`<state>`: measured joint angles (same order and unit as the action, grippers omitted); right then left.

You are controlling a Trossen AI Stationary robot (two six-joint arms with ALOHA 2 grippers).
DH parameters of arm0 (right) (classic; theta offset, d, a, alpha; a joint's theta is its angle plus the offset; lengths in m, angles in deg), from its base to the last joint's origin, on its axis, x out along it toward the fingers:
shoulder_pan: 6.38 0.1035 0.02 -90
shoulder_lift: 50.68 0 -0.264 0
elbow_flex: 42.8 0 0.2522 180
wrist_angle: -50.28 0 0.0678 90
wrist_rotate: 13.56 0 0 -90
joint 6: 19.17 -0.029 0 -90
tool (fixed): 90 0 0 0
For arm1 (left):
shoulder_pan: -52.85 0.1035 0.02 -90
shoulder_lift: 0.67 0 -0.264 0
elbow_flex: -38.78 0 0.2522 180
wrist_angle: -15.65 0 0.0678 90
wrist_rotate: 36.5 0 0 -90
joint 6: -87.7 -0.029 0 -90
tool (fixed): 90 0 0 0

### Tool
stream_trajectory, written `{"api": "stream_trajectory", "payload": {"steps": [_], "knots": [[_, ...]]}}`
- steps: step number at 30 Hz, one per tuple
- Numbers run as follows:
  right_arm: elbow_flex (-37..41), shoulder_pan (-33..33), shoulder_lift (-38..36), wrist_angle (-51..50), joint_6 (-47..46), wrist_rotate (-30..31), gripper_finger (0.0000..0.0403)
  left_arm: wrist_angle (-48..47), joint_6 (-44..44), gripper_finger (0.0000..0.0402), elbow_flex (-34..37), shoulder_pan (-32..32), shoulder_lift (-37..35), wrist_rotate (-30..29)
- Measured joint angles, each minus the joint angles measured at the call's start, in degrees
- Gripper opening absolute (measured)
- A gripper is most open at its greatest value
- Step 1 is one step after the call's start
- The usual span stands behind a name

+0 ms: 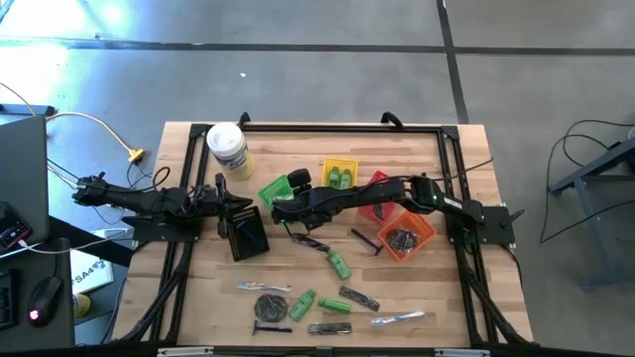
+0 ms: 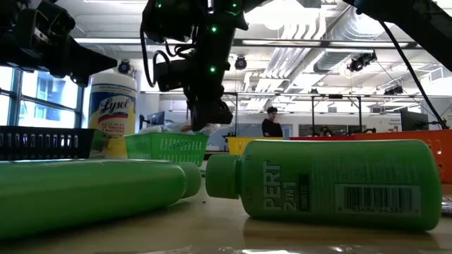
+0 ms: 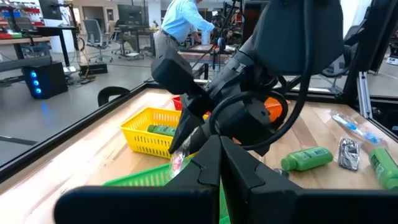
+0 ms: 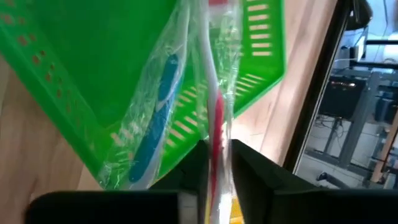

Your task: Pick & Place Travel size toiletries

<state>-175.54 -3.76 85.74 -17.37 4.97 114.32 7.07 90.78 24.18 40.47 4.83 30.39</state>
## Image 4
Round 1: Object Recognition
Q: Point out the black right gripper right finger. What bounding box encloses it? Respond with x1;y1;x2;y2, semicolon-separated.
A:
231;139;398;224

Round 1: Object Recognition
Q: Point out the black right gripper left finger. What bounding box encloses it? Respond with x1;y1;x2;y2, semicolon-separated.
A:
26;139;210;224

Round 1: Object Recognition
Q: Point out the red white toothbrush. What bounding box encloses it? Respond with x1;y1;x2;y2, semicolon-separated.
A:
188;0;246;224

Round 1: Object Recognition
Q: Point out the wooden beam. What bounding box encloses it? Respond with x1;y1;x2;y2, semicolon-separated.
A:
369;116;398;184

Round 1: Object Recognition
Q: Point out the blue white wrapped toothbrush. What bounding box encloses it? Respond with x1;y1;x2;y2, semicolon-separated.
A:
96;0;200;191

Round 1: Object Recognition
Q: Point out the black computer case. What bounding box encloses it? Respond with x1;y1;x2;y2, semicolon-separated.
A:
318;76;368;121

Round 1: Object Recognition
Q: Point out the green plastic basket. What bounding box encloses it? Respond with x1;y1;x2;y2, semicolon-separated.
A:
0;0;287;191

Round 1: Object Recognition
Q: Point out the grey desk frame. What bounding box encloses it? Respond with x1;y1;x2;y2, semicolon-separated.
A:
337;70;385;170

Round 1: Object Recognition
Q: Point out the black aluminium rig frame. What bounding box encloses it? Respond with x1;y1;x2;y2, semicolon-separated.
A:
281;0;357;175

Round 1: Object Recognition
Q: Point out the black frame handle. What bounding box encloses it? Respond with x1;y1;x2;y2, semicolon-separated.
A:
346;0;374;32

